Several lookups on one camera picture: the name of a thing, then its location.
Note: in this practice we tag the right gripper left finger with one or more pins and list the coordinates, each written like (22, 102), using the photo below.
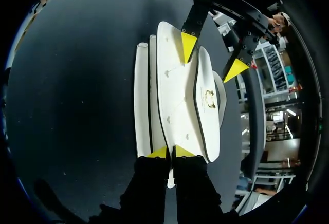
(146, 183)

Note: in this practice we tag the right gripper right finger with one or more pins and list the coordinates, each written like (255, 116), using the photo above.
(192, 183)

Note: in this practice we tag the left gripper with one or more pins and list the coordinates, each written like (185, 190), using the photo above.
(244, 5)

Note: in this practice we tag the person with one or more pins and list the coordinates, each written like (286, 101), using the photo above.
(282, 27)

